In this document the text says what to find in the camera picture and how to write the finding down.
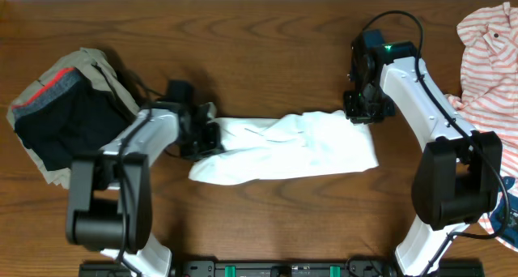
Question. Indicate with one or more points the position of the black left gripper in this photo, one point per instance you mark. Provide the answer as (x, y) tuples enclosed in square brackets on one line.
[(214, 144)]

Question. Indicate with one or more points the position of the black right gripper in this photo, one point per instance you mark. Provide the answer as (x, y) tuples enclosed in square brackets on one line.
[(356, 117)]

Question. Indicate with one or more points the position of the white t-shirt green logo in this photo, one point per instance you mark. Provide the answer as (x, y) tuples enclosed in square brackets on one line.
[(297, 145)]

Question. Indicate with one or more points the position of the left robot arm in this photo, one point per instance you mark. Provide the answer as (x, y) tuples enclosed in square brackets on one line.
[(109, 208)]

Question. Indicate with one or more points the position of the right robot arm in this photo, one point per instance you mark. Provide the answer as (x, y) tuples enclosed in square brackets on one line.
[(457, 180)]

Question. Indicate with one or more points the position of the folded khaki garment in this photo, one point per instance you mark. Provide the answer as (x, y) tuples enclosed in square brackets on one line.
[(92, 63)]

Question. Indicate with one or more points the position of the folded black garment red waistband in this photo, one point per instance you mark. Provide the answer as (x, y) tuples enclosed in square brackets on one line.
[(69, 116)]

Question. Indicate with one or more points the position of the pink white striped shirt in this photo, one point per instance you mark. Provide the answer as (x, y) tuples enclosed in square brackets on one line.
[(489, 97)]

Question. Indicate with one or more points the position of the dark blue garment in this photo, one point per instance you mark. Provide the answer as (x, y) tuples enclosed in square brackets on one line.
[(508, 212)]

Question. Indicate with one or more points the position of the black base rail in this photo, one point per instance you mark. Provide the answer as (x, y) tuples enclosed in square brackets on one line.
[(353, 268)]

